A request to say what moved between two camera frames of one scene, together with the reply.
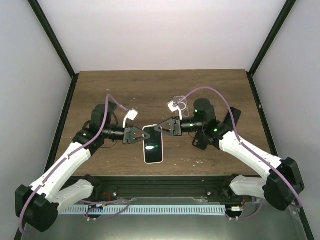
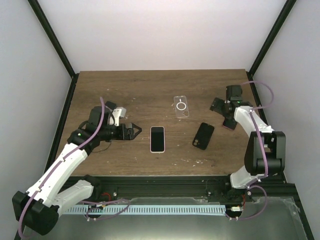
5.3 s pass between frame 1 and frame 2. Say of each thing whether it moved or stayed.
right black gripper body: moved
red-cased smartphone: stayed
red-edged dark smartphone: stayed
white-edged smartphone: moved
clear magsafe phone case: stayed
